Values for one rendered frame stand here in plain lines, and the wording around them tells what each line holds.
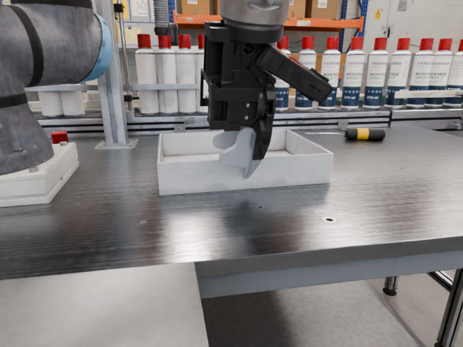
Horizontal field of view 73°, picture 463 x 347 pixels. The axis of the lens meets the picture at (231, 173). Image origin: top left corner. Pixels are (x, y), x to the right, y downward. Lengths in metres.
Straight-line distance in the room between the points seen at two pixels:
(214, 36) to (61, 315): 0.29
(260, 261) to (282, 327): 0.80
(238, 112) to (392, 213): 0.24
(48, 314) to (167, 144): 0.43
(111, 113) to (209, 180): 0.38
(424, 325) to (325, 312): 0.54
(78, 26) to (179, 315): 0.46
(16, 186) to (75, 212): 0.09
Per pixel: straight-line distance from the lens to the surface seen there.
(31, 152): 0.53
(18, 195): 0.51
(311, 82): 0.41
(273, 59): 0.38
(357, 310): 1.24
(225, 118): 0.40
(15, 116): 0.54
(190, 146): 0.65
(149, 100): 0.89
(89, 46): 0.60
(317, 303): 1.23
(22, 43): 0.55
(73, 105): 0.93
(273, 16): 0.36
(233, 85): 0.38
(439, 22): 7.32
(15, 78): 0.55
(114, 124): 0.78
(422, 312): 1.69
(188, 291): 0.29
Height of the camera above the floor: 1.01
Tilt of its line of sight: 19 degrees down
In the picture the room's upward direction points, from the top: straight up
